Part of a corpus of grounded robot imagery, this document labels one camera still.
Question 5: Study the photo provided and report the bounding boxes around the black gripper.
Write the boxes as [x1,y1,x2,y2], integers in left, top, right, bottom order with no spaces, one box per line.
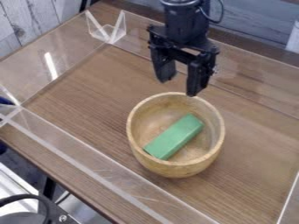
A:
[147,0,220,97]

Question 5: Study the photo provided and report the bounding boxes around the green rectangular block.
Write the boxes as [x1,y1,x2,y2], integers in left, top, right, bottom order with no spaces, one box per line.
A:
[144,114,204,160]

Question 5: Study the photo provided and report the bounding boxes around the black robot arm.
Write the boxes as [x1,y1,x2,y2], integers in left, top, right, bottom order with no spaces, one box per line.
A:
[147,0,224,97]

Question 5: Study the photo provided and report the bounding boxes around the brown wooden bowl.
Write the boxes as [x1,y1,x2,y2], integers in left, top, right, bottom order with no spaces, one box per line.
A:
[125,92,225,179]

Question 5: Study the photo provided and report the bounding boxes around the white object at right edge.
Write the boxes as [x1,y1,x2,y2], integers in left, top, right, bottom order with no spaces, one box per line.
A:
[285,21,299,53]

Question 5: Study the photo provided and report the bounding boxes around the clear acrylic enclosure wall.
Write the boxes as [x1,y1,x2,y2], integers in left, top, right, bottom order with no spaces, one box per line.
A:
[0,7,299,224]

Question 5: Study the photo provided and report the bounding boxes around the black metal bracket with screw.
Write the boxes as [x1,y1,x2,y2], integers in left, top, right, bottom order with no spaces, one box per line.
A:
[37,195,80,224]

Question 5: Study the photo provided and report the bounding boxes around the black cable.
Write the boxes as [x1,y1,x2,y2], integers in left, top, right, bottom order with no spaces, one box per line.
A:
[0,193,53,224]

